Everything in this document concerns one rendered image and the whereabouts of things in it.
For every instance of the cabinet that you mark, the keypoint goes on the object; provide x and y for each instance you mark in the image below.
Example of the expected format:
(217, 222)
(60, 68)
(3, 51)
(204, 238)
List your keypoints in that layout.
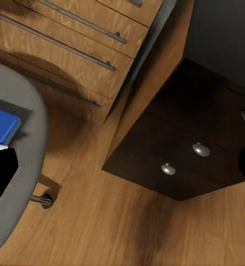
(77, 53)
(180, 133)

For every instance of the swivel chair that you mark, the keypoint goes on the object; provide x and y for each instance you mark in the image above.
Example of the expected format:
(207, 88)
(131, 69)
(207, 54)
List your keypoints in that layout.
(19, 97)

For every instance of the desk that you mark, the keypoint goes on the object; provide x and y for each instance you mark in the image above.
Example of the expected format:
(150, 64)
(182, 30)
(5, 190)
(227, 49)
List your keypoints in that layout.
(215, 43)

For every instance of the folder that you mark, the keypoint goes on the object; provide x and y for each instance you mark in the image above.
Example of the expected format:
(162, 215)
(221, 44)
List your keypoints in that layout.
(9, 125)

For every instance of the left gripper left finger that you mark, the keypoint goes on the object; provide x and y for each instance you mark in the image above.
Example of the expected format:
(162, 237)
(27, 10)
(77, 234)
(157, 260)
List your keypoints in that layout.
(8, 167)

